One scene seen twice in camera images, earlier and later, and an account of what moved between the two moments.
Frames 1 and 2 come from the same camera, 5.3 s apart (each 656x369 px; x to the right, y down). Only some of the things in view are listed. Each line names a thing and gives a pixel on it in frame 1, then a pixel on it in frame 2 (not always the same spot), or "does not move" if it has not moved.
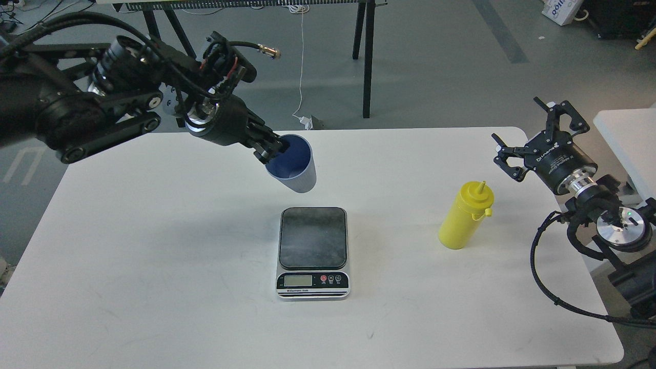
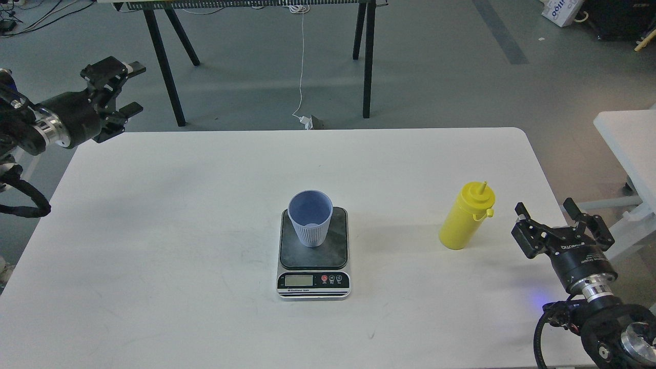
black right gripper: [553, 156] -> [582, 266]
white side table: [633, 132] does not move
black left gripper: [226, 120] -> [72, 118]
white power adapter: [308, 122] does not move
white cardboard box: [562, 12] does not move
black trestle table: [364, 21] does not move
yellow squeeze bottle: [472, 203] does not move
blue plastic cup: [295, 168] -> [310, 211]
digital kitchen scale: [313, 255] does not move
